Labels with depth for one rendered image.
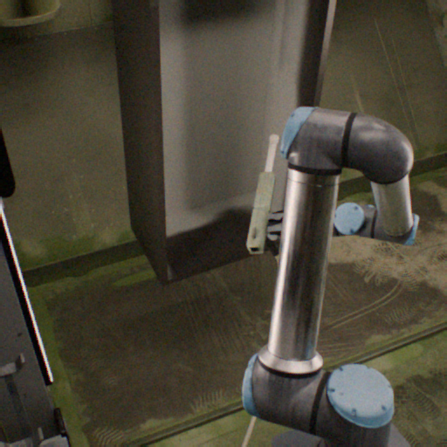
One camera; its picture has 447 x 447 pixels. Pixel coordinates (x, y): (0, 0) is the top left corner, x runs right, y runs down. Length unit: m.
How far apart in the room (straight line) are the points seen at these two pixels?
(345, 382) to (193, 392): 1.23
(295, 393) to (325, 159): 0.53
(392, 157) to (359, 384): 0.51
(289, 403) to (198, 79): 1.31
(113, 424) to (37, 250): 1.04
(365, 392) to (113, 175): 2.11
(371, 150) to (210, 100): 1.24
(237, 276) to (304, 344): 1.72
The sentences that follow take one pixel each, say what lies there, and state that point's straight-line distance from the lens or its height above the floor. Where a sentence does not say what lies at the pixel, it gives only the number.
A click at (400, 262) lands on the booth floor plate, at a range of 3.28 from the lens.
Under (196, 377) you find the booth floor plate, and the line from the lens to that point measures 2.67.
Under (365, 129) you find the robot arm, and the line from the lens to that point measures 1.30.
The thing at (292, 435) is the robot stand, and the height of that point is 0.64.
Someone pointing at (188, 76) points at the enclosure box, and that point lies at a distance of 2.35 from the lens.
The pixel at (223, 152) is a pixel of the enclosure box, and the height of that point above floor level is 0.79.
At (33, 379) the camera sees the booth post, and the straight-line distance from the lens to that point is 1.88.
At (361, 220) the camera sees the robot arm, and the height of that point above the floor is 0.99.
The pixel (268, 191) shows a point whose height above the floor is 0.92.
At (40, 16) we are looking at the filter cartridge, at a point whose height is 1.28.
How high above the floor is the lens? 2.00
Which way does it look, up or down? 34 degrees down
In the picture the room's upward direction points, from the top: 4 degrees counter-clockwise
